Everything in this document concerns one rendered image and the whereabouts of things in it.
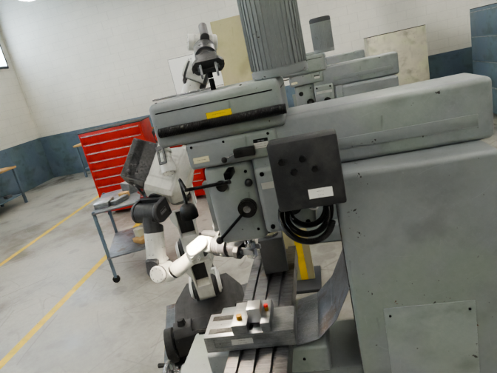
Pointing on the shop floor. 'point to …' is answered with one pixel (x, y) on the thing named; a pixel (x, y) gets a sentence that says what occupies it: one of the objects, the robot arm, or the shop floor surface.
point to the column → (423, 258)
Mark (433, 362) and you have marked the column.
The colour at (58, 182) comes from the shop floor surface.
